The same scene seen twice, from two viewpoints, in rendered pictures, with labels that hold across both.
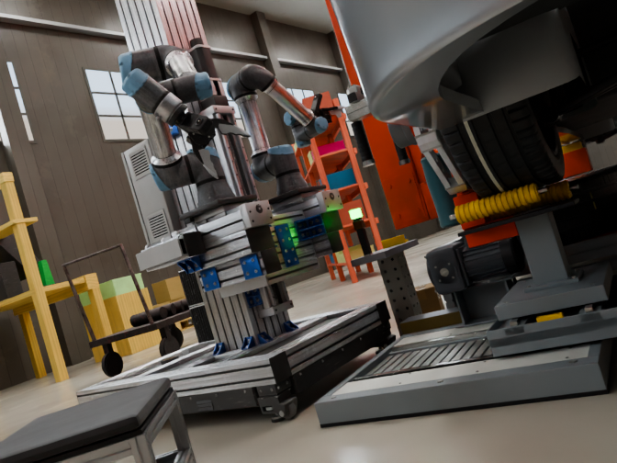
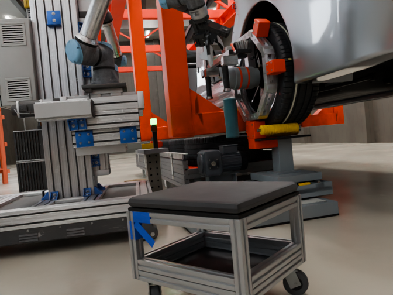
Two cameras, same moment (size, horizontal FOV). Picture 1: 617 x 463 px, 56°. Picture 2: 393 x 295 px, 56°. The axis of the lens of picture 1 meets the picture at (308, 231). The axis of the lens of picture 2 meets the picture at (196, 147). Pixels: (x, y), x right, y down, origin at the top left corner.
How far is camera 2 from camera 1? 1.50 m
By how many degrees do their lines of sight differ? 45
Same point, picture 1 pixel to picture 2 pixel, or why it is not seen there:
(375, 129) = (173, 75)
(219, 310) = (62, 165)
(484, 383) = not seen: hidden behind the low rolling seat
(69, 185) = not seen: outside the picture
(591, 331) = (319, 191)
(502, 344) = not seen: hidden behind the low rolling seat
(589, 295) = (316, 176)
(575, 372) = (329, 205)
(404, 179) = (185, 109)
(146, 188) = (13, 56)
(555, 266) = (290, 164)
